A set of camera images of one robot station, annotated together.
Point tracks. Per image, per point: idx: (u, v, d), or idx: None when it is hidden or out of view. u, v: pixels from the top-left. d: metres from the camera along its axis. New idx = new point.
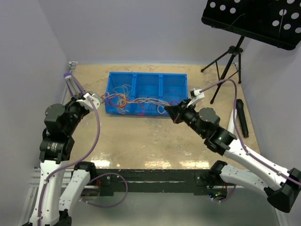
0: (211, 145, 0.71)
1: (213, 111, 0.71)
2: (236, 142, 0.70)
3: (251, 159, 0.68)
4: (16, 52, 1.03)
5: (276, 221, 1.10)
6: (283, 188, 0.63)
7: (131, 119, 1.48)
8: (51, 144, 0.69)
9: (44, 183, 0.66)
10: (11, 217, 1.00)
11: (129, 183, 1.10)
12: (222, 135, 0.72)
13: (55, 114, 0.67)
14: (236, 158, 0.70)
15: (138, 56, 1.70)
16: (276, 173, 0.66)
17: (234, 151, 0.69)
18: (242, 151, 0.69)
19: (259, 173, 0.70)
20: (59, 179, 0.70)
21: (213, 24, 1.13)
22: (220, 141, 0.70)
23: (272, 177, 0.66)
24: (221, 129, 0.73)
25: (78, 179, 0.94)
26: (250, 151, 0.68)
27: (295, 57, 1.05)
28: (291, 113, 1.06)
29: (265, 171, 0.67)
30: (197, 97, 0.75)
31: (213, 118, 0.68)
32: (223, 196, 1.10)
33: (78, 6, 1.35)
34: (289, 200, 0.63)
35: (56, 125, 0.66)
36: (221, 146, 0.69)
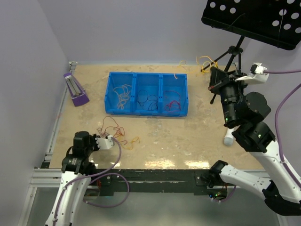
0: (245, 140, 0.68)
1: (265, 101, 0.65)
2: (273, 145, 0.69)
3: (283, 169, 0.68)
4: (17, 52, 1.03)
5: (276, 221, 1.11)
6: None
7: (132, 119, 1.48)
8: (72, 159, 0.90)
9: (63, 189, 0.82)
10: (11, 217, 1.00)
11: (129, 183, 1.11)
12: (261, 133, 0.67)
13: (82, 134, 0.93)
14: (267, 162, 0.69)
15: (138, 56, 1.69)
16: (299, 188, 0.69)
17: (269, 156, 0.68)
18: (277, 158, 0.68)
19: (281, 183, 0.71)
20: (74, 188, 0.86)
21: (213, 24, 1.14)
22: (258, 139, 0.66)
23: (294, 191, 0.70)
24: (259, 124, 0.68)
25: (79, 186, 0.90)
26: (285, 160, 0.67)
27: (295, 57, 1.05)
28: (291, 113, 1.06)
29: (291, 185, 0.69)
30: (256, 76, 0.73)
31: (263, 109, 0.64)
32: (223, 196, 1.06)
33: (79, 6, 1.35)
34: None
35: (81, 142, 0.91)
36: (259, 147, 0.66)
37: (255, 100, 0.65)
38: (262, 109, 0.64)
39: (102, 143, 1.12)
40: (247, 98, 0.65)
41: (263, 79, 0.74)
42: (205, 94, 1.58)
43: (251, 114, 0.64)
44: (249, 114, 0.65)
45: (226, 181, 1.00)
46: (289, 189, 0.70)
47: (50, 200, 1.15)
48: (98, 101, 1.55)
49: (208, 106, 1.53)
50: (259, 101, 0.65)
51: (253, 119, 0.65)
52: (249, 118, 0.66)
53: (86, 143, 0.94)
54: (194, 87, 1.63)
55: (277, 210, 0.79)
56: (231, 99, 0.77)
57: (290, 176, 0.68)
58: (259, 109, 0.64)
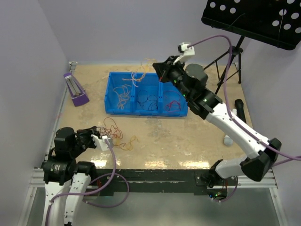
0: (195, 106, 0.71)
1: (202, 69, 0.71)
2: (222, 106, 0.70)
3: (233, 125, 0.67)
4: (16, 52, 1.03)
5: (276, 221, 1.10)
6: (260, 156, 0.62)
7: (132, 119, 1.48)
8: (54, 167, 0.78)
9: (50, 204, 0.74)
10: (11, 217, 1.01)
11: (129, 183, 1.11)
12: (208, 98, 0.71)
13: (65, 134, 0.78)
14: (219, 123, 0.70)
15: (138, 56, 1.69)
16: (256, 141, 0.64)
17: (217, 115, 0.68)
18: (225, 116, 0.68)
19: (239, 141, 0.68)
20: (62, 200, 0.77)
21: (213, 24, 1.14)
22: (205, 103, 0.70)
23: (250, 144, 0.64)
24: (208, 93, 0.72)
25: (79, 186, 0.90)
26: (233, 116, 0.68)
27: (295, 57, 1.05)
28: (291, 112, 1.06)
29: (246, 137, 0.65)
30: (185, 52, 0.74)
31: (201, 75, 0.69)
32: (223, 196, 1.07)
33: (79, 6, 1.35)
34: (264, 168, 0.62)
35: (63, 145, 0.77)
36: (205, 108, 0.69)
37: (193, 68, 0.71)
38: (199, 74, 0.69)
39: (98, 144, 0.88)
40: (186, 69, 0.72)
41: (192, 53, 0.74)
42: None
43: (190, 80, 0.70)
44: (189, 81, 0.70)
45: (224, 177, 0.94)
46: (245, 143, 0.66)
47: None
48: (98, 101, 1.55)
49: None
50: (197, 69, 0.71)
51: (196, 85, 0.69)
52: (193, 85, 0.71)
53: (70, 143, 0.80)
54: None
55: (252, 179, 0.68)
56: (179, 78, 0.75)
57: (242, 130, 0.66)
58: (197, 74, 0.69)
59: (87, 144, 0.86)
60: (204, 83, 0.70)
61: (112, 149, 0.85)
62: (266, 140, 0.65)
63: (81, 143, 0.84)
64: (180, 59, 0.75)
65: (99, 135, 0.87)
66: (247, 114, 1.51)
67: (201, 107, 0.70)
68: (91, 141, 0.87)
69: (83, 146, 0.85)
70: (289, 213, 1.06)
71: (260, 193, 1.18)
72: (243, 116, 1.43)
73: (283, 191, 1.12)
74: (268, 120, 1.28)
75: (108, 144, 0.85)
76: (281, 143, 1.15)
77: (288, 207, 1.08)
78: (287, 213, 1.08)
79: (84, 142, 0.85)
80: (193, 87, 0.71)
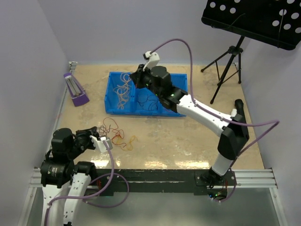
0: (165, 102, 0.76)
1: (164, 69, 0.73)
2: (187, 97, 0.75)
3: (199, 110, 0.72)
4: (16, 52, 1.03)
5: (276, 221, 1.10)
6: (225, 130, 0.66)
7: (132, 119, 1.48)
8: (51, 170, 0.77)
9: (48, 207, 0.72)
10: (11, 217, 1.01)
11: (129, 183, 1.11)
12: (175, 93, 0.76)
13: (62, 135, 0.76)
14: (187, 112, 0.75)
15: (138, 56, 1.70)
16: (219, 119, 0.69)
17: (183, 104, 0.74)
18: (191, 104, 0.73)
19: (206, 123, 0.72)
20: (60, 203, 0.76)
21: (213, 24, 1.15)
22: (172, 98, 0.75)
23: (215, 123, 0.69)
24: (175, 89, 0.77)
25: (79, 186, 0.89)
26: (197, 102, 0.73)
27: (295, 57, 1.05)
28: (291, 112, 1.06)
29: (210, 118, 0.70)
30: (150, 58, 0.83)
31: (163, 74, 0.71)
32: (223, 196, 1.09)
33: (79, 6, 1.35)
34: (230, 141, 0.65)
35: (60, 147, 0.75)
36: (173, 102, 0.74)
37: (156, 68, 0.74)
38: (162, 73, 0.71)
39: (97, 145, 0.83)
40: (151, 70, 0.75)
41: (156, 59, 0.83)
42: (205, 94, 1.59)
43: (156, 80, 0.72)
44: (154, 81, 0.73)
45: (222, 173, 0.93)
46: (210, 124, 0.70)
47: None
48: (98, 101, 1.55)
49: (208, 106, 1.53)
50: (161, 69, 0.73)
51: (162, 84, 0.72)
52: (160, 84, 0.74)
53: (67, 145, 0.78)
54: (195, 87, 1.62)
55: (229, 155, 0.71)
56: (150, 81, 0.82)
57: (206, 112, 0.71)
58: (160, 74, 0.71)
59: (86, 146, 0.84)
60: (169, 80, 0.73)
61: (110, 150, 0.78)
62: (229, 117, 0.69)
63: (79, 144, 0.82)
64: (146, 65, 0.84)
65: (97, 137, 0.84)
66: (247, 114, 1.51)
67: (170, 102, 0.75)
68: (89, 142, 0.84)
69: (81, 148, 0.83)
70: (289, 213, 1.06)
71: (260, 193, 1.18)
72: (243, 116, 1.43)
73: (283, 191, 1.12)
74: (268, 119, 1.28)
75: (106, 146, 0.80)
76: (281, 143, 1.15)
77: (288, 207, 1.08)
78: (287, 213, 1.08)
79: (83, 143, 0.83)
80: (160, 85, 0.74)
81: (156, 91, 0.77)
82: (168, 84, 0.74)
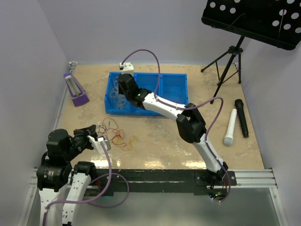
0: (133, 101, 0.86)
1: (129, 74, 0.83)
2: (151, 95, 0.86)
3: (159, 104, 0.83)
4: (16, 52, 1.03)
5: (276, 221, 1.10)
6: (179, 117, 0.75)
7: (131, 119, 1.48)
8: (47, 173, 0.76)
9: (45, 211, 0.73)
10: (11, 217, 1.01)
11: (130, 183, 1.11)
12: (142, 93, 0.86)
13: (58, 137, 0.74)
14: (151, 107, 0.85)
15: (138, 56, 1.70)
16: (175, 108, 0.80)
17: (147, 100, 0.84)
18: (153, 100, 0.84)
19: (167, 114, 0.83)
20: (58, 206, 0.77)
21: (213, 24, 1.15)
22: (138, 97, 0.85)
23: (172, 113, 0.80)
24: (141, 90, 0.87)
25: (79, 186, 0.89)
26: (158, 98, 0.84)
27: (295, 56, 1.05)
28: (291, 112, 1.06)
29: (168, 109, 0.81)
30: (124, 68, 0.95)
31: (128, 78, 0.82)
32: (223, 196, 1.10)
33: (79, 6, 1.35)
34: (185, 125, 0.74)
35: (56, 149, 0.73)
36: (140, 101, 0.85)
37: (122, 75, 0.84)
38: (126, 78, 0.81)
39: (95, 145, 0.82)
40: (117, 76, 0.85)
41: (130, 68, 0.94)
42: (205, 94, 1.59)
43: (122, 85, 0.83)
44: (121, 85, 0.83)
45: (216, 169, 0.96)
46: (169, 113, 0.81)
47: None
48: (98, 101, 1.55)
49: (208, 106, 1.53)
50: (125, 75, 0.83)
51: (127, 87, 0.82)
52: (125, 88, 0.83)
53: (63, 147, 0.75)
54: (195, 87, 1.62)
55: (191, 139, 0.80)
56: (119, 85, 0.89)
57: (163, 104, 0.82)
58: (124, 79, 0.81)
59: (83, 146, 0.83)
60: (134, 83, 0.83)
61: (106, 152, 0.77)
62: (183, 106, 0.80)
63: (76, 145, 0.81)
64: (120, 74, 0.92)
65: (95, 137, 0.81)
66: (247, 114, 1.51)
67: (138, 100, 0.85)
68: (87, 142, 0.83)
69: (79, 148, 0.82)
70: (289, 213, 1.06)
71: (260, 193, 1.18)
72: (242, 116, 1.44)
73: (283, 191, 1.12)
74: (268, 120, 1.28)
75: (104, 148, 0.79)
76: (281, 144, 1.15)
77: (288, 207, 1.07)
78: (287, 213, 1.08)
79: (80, 144, 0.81)
80: (126, 89, 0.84)
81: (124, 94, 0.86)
82: (133, 87, 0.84)
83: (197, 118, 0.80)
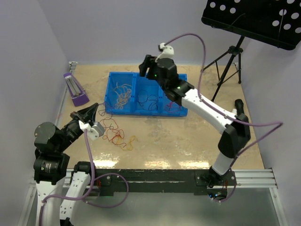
0: (170, 94, 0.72)
1: (172, 60, 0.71)
2: (194, 91, 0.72)
3: (203, 106, 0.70)
4: (16, 52, 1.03)
5: (276, 221, 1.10)
6: (227, 127, 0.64)
7: (131, 119, 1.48)
8: (44, 165, 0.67)
9: (42, 205, 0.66)
10: (11, 217, 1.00)
11: (129, 183, 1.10)
12: (181, 86, 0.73)
13: (47, 134, 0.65)
14: (191, 106, 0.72)
15: (138, 56, 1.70)
16: (223, 116, 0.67)
17: (189, 98, 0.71)
18: (196, 99, 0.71)
19: (209, 119, 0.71)
20: (56, 201, 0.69)
21: (213, 24, 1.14)
22: (178, 90, 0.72)
23: (218, 120, 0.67)
24: (182, 82, 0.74)
25: (78, 183, 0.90)
26: (203, 98, 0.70)
27: (295, 56, 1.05)
28: (291, 112, 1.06)
29: (214, 114, 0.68)
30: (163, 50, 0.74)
31: (170, 65, 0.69)
32: (223, 196, 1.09)
33: (79, 6, 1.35)
34: (231, 139, 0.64)
35: (47, 147, 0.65)
36: (178, 94, 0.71)
37: (163, 60, 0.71)
38: (169, 63, 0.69)
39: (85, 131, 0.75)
40: (159, 60, 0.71)
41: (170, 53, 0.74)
42: (205, 94, 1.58)
43: (162, 71, 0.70)
44: (161, 72, 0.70)
45: (221, 173, 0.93)
46: (213, 119, 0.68)
47: None
48: (98, 101, 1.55)
49: None
50: (168, 60, 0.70)
51: (168, 75, 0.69)
52: (165, 76, 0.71)
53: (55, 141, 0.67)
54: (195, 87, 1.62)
55: (228, 151, 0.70)
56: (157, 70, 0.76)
57: (210, 108, 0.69)
58: (167, 65, 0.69)
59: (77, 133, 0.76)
60: (176, 71, 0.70)
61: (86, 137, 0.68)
62: (233, 116, 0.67)
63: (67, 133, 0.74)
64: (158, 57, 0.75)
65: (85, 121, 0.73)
66: (247, 114, 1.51)
67: (176, 94, 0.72)
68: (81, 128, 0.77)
69: (71, 135, 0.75)
70: (289, 213, 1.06)
71: (260, 193, 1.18)
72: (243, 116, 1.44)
73: (283, 191, 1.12)
74: (268, 119, 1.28)
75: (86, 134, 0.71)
76: (280, 143, 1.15)
77: (288, 207, 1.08)
78: (287, 213, 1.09)
79: (72, 130, 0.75)
80: (165, 76, 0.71)
81: (162, 82, 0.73)
82: (174, 76, 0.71)
83: (245, 132, 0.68)
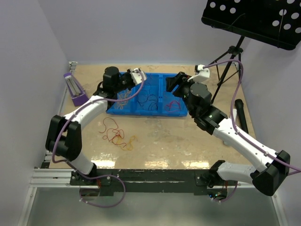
0: (201, 122, 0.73)
1: (205, 88, 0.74)
2: (227, 121, 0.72)
3: (240, 139, 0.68)
4: (16, 52, 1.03)
5: (276, 221, 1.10)
6: (269, 167, 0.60)
7: (131, 119, 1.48)
8: (102, 93, 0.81)
9: (91, 100, 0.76)
10: (11, 217, 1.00)
11: (129, 183, 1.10)
12: (213, 114, 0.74)
13: (112, 72, 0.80)
14: (225, 137, 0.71)
15: (138, 56, 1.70)
16: (263, 153, 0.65)
17: (223, 129, 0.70)
18: (231, 130, 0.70)
19: (246, 154, 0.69)
20: (97, 110, 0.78)
21: (213, 24, 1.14)
22: (209, 119, 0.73)
23: (257, 157, 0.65)
24: (213, 109, 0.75)
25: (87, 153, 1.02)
26: (239, 130, 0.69)
27: (295, 57, 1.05)
28: (291, 112, 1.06)
29: (252, 150, 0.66)
30: (200, 71, 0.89)
31: (205, 93, 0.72)
32: (223, 196, 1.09)
33: (79, 6, 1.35)
34: (273, 181, 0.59)
35: (109, 81, 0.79)
36: (210, 123, 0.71)
37: (197, 87, 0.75)
38: (203, 92, 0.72)
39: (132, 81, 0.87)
40: (192, 87, 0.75)
41: (205, 76, 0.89)
42: None
43: (195, 98, 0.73)
44: (194, 99, 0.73)
45: (225, 179, 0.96)
46: (251, 156, 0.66)
47: (50, 200, 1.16)
48: None
49: None
50: (201, 88, 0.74)
51: (201, 103, 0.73)
52: (198, 103, 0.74)
53: (115, 81, 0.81)
54: None
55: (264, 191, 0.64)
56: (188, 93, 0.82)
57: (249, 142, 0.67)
58: (201, 92, 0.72)
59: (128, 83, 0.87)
60: (209, 100, 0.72)
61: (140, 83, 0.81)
62: (273, 153, 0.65)
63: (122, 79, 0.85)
64: (195, 76, 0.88)
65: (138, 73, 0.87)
66: (248, 114, 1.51)
67: (207, 123, 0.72)
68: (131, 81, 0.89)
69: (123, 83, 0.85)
70: (289, 213, 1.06)
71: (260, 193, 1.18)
72: (243, 116, 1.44)
73: (283, 191, 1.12)
74: (268, 119, 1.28)
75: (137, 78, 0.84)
76: (281, 143, 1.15)
77: (287, 207, 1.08)
78: (287, 213, 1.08)
79: (125, 79, 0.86)
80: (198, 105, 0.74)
81: (192, 108, 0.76)
82: (207, 105, 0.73)
83: (285, 171, 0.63)
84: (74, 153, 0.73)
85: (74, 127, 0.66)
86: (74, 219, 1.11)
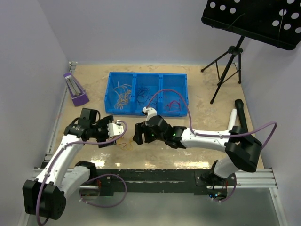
0: (171, 142, 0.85)
1: (158, 117, 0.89)
2: (186, 131, 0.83)
3: (199, 138, 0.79)
4: (16, 52, 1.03)
5: (276, 221, 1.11)
6: (229, 146, 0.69)
7: (131, 119, 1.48)
8: (76, 126, 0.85)
9: (62, 148, 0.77)
10: (11, 217, 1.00)
11: (129, 183, 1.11)
12: (177, 132, 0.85)
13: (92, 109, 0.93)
14: (191, 143, 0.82)
15: (138, 56, 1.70)
16: (219, 137, 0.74)
17: (186, 137, 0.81)
18: (191, 134, 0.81)
19: (211, 146, 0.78)
20: (72, 154, 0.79)
21: (213, 24, 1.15)
22: (175, 137, 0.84)
23: (217, 143, 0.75)
24: (176, 128, 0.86)
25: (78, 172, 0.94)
26: (195, 131, 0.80)
27: (295, 57, 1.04)
28: (291, 113, 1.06)
29: (211, 140, 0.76)
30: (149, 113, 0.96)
31: (158, 120, 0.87)
32: (223, 196, 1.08)
33: (79, 6, 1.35)
34: (239, 156, 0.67)
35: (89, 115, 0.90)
36: (177, 139, 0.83)
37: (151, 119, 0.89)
38: (157, 120, 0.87)
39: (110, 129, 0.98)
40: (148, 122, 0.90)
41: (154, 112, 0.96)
42: (205, 94, 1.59)
43: (155, 128, 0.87)
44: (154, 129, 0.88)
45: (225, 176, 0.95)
46: (214, 144, 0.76)
47: None
48: (98, 102, 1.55)
49: (208, 106, 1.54)
50: (155, 119, 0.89)
51: (162, 128, 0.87)
52: (160, 131, 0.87)
53: (93, 118, 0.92)
54: (194, 88, 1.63)
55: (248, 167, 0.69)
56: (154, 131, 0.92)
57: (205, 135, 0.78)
58: (155, 122, 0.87)
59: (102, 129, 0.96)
60: (165, 124, 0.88)
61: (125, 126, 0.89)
62: (227, 133, 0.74)
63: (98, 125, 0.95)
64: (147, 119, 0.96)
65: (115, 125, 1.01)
66: (247, 114, 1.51)
67: (175, 141, 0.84)
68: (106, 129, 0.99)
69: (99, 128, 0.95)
70: (289, 213, 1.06)
71: (260, 193, 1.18)
72: (243, 116, 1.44)
73: (283, 191, 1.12)
74: (268, 119, 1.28)
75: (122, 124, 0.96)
76: (280, 144, 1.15)
77: (288, 207, 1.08)
78: (287, 213, 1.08)
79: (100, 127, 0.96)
80: (160, 132, 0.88)
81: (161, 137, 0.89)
82: (167, 128, 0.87)
83: (250, 141, 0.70)
84: (60, 209, 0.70)
85: (51, 189, 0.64)
86: (74, 219, 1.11)
